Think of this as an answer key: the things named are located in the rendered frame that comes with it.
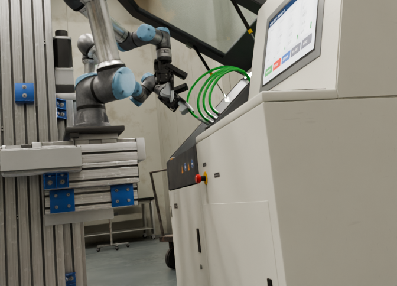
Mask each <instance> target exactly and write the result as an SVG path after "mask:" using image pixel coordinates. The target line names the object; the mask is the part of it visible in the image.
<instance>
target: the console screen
mask: <svg viewBox="0 0 397 286"><path fill-rule="evenodd" d="M324 3H325V0H284V1H283V2H282V3H281V4H280V5H279V7H278V8H277V9H276V10H275V11H274V12H273V13H272V14H271V15H270V16H269V17H268V18H267V22H266V33H265V44H264V50H263V61H262V72H261V83H260V89H259V93H260V92H263V91H269V90H271V89H272V88H273V87H275V86H276V85H278V84H280V83H281V82H283V81H284V80H285V79H287V78H289V77H290V76H291V75H293V74H294V73H296V72H297V71H299V70H300V69H302V68H303V67H305V66H306V65H308V64H309V63H311V62H312V61H314V60H315V59H317V58H318V57H320V56H321V42H322V33H323V18H324Z"/></svg>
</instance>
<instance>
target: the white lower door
mask: <svg viewBox="0 0 397 286"><path fill-rule="evenodd" d="M170 199H171V206H170V208H171V217H172V219H173V232H174V245H175V257H176V264H177V277H178V286H209V282H208V276H207V265H206V253H205V247H204V235H203V224H202V218H201V206H200V195H199V184H195V185H192V186H188V187H183V188H179V189H176V190H171V191H170Z"/></svg>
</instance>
